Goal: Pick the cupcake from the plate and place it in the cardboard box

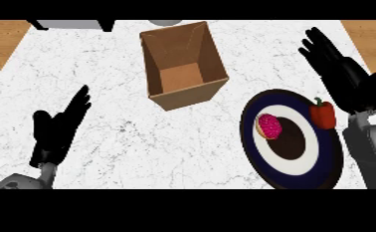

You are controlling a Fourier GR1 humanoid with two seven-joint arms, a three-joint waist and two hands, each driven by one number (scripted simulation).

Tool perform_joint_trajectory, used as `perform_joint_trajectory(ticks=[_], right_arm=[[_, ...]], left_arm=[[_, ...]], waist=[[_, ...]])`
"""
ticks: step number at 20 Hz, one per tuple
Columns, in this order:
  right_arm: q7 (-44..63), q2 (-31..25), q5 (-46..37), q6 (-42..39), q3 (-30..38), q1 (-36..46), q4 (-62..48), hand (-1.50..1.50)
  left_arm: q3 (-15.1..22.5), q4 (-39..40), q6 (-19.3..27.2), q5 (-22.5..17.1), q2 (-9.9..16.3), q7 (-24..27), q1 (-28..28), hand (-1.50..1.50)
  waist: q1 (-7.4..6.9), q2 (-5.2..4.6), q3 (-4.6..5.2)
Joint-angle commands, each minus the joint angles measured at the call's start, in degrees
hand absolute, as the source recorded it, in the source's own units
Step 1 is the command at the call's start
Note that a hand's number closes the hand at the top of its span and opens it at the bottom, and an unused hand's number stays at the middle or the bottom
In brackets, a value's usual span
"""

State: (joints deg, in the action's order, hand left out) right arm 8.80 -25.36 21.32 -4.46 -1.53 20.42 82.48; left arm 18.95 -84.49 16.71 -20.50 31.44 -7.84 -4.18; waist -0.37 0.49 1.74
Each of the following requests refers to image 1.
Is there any grey and black appliance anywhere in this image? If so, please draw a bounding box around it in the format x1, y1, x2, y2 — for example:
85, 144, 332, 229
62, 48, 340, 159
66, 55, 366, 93
26, 20, 118, 33

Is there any dark blue and white plate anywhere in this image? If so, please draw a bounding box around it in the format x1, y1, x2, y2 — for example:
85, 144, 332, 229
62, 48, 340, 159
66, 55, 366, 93
237, 89, 343, 190

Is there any brown cardboard box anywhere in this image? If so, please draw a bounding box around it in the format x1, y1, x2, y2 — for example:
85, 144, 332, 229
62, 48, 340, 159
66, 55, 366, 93
138, 21, 230, 113

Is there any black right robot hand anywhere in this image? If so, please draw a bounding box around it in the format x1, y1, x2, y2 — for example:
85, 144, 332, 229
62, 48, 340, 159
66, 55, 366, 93
296, 26, 376, 116

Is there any grey round object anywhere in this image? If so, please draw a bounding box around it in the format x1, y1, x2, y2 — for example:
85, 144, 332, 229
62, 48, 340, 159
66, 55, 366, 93
147, 20, 184, 27

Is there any red bell pepper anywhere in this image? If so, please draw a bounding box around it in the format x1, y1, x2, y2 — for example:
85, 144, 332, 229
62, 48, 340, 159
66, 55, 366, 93
307, 97, 338, 130

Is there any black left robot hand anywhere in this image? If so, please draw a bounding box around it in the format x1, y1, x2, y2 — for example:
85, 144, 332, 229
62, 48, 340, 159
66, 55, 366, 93
28, 84, 94, 169

